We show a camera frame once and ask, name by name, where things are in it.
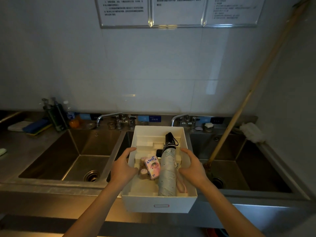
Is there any white rag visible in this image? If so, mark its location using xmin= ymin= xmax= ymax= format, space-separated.
xmin=239 ymin=122 xmax=267 ymax=144

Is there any pink printed tissue packet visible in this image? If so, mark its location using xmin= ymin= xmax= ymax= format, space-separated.
xmin=144 ymin=155 xmax=161 ymax=180

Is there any wide blue backsplash label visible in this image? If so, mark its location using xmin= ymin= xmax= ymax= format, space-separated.
xmin=138 ymin=115 xmax=161 ymax=122

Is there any person's right hand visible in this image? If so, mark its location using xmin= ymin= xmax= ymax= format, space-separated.
xmin=178 ymin=148 xmax=210 ymax=191

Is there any framed white notice sheet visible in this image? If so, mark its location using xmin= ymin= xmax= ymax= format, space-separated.
xmin=150 ymin=0 xmax=207 ymax=28
xmin=94 ymin=0 xmax=151 ymax=29
xmin=204 ymin=0 xmax=267 ymax=28

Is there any blue and yellow sponge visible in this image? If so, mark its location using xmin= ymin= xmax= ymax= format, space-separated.
xmin=22 ymin=118 xmax=52 ymax=136

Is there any clear bottle with orange liquid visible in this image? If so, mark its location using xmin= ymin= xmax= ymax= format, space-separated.
xmin=63 ymin=100 xmax=80 ymax=129

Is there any white striped dish cloth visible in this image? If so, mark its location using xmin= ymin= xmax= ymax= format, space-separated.
xmin=7 ymin=120 xmax=33 ymax=132

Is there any pale blue folding umbrella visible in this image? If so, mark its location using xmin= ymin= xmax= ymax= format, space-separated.
xmin=158 ymin=132 xmax=179 ymax=197

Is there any person's right forearm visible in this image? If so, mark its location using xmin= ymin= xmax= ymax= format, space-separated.
xmin=197 ymin=180 xmax=266 ymax=237

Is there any person's left hand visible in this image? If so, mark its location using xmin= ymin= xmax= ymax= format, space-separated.
xmin=108 ymin=147 xmax=139 ymax=193

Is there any white cardboard storage box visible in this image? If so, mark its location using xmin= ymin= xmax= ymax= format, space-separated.
xmin=121 ymin=125 xmax=198 ymax=214

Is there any person's left forearm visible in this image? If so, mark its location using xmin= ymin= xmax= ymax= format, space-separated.
xmin=63 ymin=182 xmax=124 ymax=237

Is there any wooden mop handle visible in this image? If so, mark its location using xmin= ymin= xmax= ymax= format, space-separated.
xmin=203 ymin=0 xmax=313 ymax=180

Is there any steel faucet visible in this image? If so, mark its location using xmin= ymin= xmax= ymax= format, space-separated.
xmin=171 ymin=114 xmax=201 ymax=131
xmin=95 ymin=112 xmax=136 ymax=130

